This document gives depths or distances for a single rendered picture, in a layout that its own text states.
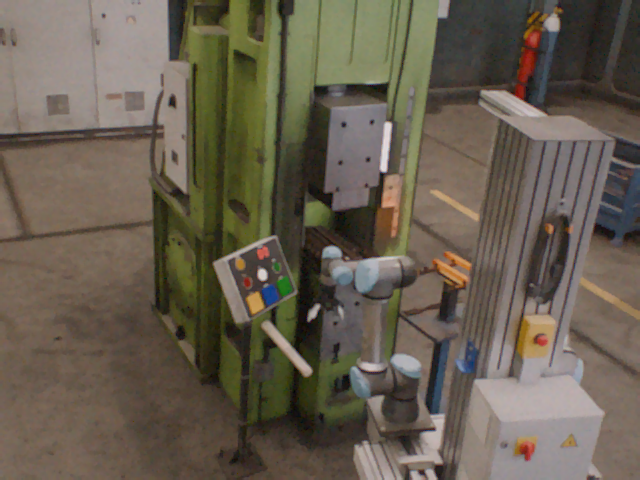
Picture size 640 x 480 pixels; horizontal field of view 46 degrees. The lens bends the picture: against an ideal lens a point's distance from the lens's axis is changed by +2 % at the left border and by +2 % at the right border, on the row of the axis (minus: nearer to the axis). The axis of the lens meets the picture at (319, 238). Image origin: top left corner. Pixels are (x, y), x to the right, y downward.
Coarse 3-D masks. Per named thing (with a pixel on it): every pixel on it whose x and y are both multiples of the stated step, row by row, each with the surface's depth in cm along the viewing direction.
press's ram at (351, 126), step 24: (336, 96) 345; (360, 96) 349; (312, 120) 341; (336, 120) 329; (360, 120) 336; (384, 120) 342; (312, 144) 345; (336, 144) 334; (360, 144) 341; (312, 168) 348; (336, 168) 340; (360, 168) 346
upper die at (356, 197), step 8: (312, 192) 363; (320, 192) 355; (328, 192) 349; (336, 192) 345; (344, 192) 348; (352, 192) 350; (360, 192) 352; (368, 192) 355; (320, 200) 357; (328, 200) 350; (336, 200) 347; (344, 200) 349; (352, 200) 352; (360, 200) 354; (336, 208) 349; (344, 208) 351
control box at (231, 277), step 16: (272, 240) 333; (240, 256) 316; (256, 256) 323; (272, 256) 331; (224, 272) 312; (240, 272) 315; (256, 272) 321; (272, 272) 329; (288, 272) 336; (224, 288) 315; (240, 288) 313; (256, 288) 320; (240, 304) 312; (272, 304) 325; (240, 320) 315
